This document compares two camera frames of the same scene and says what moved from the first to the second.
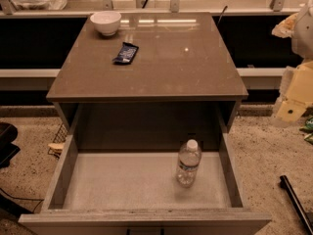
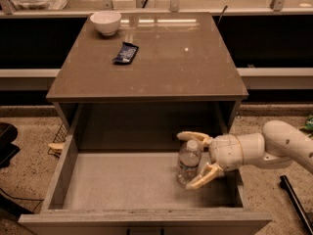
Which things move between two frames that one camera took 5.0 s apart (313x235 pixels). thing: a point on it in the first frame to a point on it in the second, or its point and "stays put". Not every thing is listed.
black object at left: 8,134 stays put
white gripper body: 303,33 to 224,152
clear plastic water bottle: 189,160 stays put
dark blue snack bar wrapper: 126,54 stays put
